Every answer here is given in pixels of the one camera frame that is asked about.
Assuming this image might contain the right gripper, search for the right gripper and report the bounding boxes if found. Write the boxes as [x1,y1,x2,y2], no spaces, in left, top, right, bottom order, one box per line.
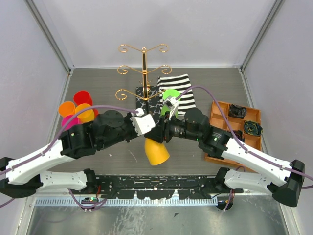
[144,111,201,143]

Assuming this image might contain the green plastic wine glass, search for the green plastic wine glass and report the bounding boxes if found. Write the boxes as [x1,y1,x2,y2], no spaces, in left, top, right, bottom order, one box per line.
[161,89,180,116]

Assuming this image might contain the gold wine glass rack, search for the gold wine glass rack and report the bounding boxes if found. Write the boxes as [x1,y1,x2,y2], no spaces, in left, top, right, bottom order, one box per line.
[115,44,172,114]

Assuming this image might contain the yellow wine glass cluster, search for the yellow wine glass cluster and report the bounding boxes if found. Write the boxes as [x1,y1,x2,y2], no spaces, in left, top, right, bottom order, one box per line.
[75,103,95,123]

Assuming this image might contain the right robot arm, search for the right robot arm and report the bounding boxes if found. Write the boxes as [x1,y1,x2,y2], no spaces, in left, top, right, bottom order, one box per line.
[143,108,305,207]

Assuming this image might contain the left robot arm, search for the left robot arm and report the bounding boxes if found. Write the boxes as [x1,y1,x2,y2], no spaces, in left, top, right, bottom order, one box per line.
[0,110,155,199]

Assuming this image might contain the pink plastic wine glass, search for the pink plastic wine glass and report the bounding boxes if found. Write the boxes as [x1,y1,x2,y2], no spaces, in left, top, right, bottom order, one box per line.
[61,115,81,130]

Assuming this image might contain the red plastic wine glass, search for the red plastic wine glass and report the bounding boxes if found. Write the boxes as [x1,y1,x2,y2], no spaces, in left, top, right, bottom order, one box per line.
[73,91,98,117]

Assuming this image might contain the orange plastic wine glass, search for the orange plastic wine glass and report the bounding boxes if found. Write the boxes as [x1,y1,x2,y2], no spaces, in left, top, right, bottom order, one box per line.
[58,101,76,118]

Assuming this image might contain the black white striped cloth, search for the black white striped cloth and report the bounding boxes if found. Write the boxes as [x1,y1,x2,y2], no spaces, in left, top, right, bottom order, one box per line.
[157,74,196,116]

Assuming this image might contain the rolled dark sock top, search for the rolled dark sock top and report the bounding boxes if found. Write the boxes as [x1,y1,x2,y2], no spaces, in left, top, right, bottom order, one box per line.
[228,104,247,119]

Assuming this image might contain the rolled dark sock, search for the rolled dark sock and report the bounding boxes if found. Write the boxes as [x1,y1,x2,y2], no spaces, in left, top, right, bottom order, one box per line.
[228,104,247,119]
[233,130,245,142]
[244,121,263,137]

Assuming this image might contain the rolled dark sock middle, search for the rolled dark sock middle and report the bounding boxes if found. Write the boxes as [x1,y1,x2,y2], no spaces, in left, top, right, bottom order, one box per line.
[233,130,245,142]

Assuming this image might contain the orange wooden compartment tray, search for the orange wooden compartment tray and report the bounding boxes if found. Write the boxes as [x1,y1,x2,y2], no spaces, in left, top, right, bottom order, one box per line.
[204,100,263,169]

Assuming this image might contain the rolled dark sock right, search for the rolled dark sock right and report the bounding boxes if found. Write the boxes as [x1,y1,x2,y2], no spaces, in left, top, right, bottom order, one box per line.
[244,121,263,137]

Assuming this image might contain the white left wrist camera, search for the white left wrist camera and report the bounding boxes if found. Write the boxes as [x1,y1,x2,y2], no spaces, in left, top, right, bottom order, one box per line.
[130,108,156,136]

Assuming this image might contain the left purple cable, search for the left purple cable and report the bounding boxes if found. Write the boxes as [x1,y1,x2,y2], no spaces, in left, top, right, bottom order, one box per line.
[0,105,141,213]

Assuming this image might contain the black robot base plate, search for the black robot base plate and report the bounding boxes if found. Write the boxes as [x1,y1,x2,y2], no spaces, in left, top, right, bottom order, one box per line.
[69,175,244,200]

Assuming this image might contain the aluminium frame rail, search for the aluminium frame rail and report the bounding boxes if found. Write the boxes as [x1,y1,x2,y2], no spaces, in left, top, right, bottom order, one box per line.
[22,175,291,213]

